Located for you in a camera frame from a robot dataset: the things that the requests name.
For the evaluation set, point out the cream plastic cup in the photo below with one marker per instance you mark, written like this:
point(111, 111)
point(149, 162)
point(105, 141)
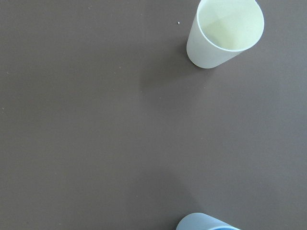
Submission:
point(222, 29)

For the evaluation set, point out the blue plastic cup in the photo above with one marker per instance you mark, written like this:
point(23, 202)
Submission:
point(201, 221)

